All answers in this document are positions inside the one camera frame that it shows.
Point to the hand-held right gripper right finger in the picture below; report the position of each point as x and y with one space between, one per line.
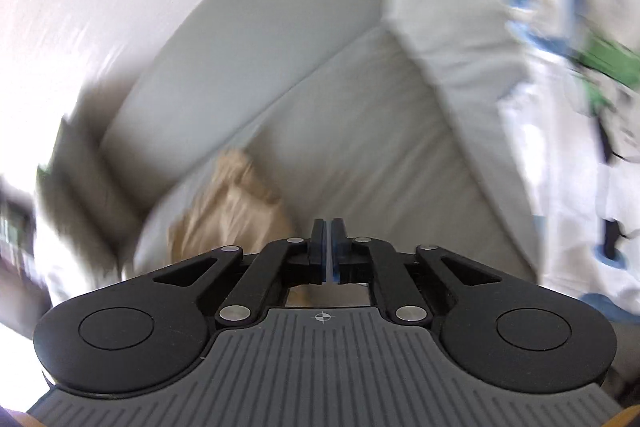
339 247

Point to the tan garment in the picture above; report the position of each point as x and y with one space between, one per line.
235 207

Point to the grey sofa cushion with tag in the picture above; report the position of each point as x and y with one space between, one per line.
460 32

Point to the white blue printed cloth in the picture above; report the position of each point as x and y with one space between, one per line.
550 157

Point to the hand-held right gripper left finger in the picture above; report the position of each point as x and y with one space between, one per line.
320 247

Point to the grey sofa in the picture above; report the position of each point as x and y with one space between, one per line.
350 132

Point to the grey sofa back cushion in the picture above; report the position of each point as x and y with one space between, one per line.
85 187

